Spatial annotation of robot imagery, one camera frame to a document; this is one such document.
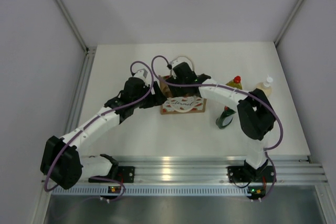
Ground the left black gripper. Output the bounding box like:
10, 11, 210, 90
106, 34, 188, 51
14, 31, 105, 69
132, 81, 167, 109

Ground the burlap watermelon canvas bag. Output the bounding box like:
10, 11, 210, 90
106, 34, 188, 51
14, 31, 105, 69
159, 56, 207, 115

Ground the yellow dish soap bottle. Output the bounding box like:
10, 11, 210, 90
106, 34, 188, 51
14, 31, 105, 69
226, 76, 243, 90

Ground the green dish soap bottle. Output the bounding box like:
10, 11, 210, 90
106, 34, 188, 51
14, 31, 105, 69
216, 106, 236, 129

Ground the white pump soap dispenser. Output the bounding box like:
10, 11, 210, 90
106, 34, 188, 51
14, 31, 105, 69
255, 76, 274, 97

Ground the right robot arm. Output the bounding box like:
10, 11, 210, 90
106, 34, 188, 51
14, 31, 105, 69
165, 60, 276, 180

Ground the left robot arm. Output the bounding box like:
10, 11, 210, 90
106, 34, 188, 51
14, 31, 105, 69
40, 77, 166, 189

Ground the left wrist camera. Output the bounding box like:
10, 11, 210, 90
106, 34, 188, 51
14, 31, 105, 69
133, 69, 148, 82

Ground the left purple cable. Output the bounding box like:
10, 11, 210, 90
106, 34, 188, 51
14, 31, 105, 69
43, 60, 155, 204

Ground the purple cable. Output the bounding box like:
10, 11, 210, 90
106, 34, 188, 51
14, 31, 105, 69
43, 60, 155, 204
151, 55, 285, 202

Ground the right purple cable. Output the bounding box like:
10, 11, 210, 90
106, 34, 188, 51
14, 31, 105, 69
151, 55, 285, 202

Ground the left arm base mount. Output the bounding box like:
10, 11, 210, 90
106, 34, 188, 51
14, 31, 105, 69
88, 165, 135, 184

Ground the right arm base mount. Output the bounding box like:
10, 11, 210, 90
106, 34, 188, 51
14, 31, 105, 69
227, 166, 275, 184

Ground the perforated cable duct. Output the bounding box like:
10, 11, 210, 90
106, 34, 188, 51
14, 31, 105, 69
52, 185, 262, 196

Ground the aluminium frame rail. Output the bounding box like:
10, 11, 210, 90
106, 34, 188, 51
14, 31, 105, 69
114, 156, 327, 184

